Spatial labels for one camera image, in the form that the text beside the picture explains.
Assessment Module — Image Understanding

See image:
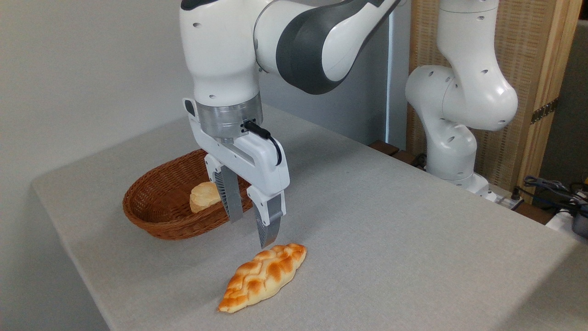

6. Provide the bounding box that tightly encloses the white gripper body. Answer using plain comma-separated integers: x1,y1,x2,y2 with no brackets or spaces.
183,97,291,196

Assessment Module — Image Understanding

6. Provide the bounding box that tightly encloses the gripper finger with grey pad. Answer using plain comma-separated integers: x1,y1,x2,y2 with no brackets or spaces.
204,154,244,223
247,185,286,249

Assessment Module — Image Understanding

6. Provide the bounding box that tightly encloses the braided golden bread loaf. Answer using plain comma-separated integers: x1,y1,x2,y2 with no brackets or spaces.
217,243,307,314

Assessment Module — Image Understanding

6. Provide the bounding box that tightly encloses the pale round bread roll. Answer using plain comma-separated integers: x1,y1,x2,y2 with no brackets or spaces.
190,181,222,214

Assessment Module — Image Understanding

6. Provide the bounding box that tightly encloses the brown wicker basket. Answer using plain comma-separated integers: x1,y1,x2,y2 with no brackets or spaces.
123,148,253,240

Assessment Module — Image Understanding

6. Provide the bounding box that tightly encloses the grey tablecloth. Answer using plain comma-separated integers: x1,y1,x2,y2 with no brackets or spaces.
31,105,588,331

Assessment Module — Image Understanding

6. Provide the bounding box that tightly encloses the white box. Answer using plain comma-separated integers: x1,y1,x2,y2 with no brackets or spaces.
545,209,588,244

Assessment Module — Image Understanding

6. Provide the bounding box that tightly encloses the brass screen hinge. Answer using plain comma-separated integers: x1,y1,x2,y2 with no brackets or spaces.
531,97,559,125

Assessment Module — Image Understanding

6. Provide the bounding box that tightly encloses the woven bamboo folding screen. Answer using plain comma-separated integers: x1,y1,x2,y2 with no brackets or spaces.
407,0,583,205

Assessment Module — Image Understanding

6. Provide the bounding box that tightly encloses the dark grey device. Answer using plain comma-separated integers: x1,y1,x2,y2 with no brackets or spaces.
572,205,588,240

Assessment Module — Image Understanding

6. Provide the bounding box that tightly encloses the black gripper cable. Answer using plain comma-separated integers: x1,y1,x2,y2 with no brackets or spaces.
243,120,283,167

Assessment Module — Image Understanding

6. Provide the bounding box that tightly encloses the white vertical post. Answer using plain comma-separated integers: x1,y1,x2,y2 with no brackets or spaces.
387,0,412,150

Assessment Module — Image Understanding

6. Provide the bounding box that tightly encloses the black cable bundle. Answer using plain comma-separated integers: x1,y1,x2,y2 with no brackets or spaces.
511,175,588,217

